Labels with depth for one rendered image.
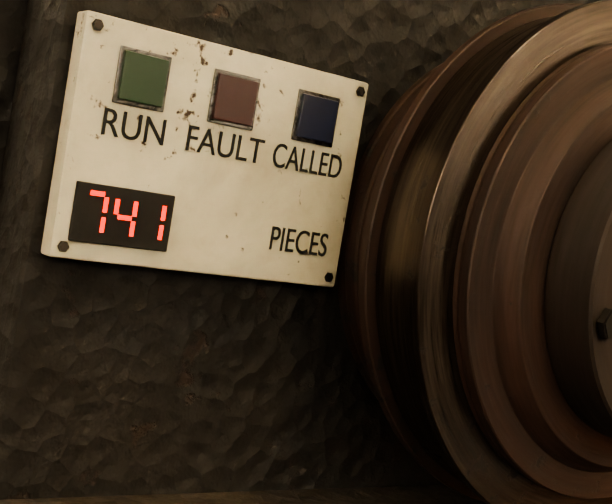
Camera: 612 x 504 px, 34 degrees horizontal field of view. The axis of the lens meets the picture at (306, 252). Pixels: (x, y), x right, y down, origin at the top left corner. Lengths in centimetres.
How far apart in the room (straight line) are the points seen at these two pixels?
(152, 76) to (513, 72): 28
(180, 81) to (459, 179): 23
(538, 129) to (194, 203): 27
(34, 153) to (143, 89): 9
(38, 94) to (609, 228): 44
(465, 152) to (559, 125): 8
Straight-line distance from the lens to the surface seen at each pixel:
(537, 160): 80
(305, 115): 84
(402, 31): 93
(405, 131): 82
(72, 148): 75
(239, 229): 82
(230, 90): 80
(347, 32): 89
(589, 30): 87
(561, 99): 82
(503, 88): 80
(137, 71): 76
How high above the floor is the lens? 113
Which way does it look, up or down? 3 degrees down
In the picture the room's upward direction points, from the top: 10 degrees clockwise
